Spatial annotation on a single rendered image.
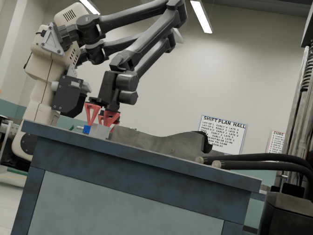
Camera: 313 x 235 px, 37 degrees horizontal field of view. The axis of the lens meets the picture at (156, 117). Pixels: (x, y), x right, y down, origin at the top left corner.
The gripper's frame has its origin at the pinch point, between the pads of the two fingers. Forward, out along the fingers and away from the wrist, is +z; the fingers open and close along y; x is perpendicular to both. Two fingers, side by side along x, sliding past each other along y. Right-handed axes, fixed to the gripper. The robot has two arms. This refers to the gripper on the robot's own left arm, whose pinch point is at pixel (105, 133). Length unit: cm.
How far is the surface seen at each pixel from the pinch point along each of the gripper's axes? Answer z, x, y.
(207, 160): 3, -50, -41
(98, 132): 2.4, -11.1, -40.0
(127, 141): 1.4, -12.7, -6.5
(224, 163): 3, -56, -45
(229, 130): -101, -5, 720
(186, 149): -0.9, -37.5, -6.8
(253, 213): 42, -85, 717
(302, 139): -17, -81, 4
